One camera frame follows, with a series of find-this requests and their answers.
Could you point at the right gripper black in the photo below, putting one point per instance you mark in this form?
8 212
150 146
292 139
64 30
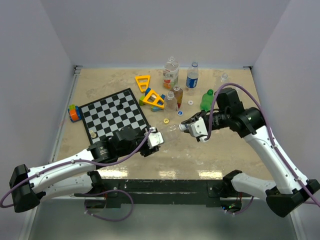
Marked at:
196 116

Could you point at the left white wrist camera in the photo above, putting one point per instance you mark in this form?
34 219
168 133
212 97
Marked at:
155 138

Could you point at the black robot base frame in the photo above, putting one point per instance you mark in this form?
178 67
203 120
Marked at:
211 193

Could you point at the black chess piece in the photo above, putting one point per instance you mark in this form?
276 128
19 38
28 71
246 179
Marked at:
121 106

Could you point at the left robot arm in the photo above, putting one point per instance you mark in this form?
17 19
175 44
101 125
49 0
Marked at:
78 174

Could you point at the colourful toy block car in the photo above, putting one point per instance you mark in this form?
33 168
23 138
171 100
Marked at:
74 113

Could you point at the crushed bottle white cap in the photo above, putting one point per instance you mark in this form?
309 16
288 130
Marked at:
182 127

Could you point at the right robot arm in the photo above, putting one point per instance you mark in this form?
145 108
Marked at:
289 187

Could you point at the clear empty bottle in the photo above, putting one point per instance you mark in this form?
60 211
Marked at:
170 102

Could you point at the green soda bottle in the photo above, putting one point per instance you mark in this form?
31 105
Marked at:
206 100

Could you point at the yellow triangle frame near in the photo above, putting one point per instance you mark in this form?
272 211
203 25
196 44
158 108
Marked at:
154 99

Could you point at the crushed clear bottle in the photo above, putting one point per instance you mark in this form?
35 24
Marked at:
170 133

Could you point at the black white chessboard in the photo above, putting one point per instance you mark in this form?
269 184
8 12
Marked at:
105 117

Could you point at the clear plastic bottle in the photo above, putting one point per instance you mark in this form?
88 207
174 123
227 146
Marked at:
224 78

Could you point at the green toy block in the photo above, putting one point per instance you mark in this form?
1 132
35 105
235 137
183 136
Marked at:
141 101

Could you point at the yellow triangle frame far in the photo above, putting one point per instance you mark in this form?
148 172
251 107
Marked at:
143 82

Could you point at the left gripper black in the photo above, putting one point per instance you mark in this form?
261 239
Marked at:
148 151

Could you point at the yellow triangle frame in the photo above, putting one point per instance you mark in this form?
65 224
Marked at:
143 82
154 99

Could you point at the beige chess piece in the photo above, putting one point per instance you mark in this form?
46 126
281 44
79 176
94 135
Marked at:
93 134

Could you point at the dark blue block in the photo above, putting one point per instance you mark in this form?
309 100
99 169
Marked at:
147 90

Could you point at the fruit tea bottle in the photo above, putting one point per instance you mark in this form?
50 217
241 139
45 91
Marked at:
170 73

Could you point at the light blue toy block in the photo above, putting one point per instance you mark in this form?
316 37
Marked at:
155 109

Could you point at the amber tea bottle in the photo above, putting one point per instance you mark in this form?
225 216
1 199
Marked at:
178 93

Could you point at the blue label water bottle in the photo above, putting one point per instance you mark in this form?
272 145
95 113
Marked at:
192 75

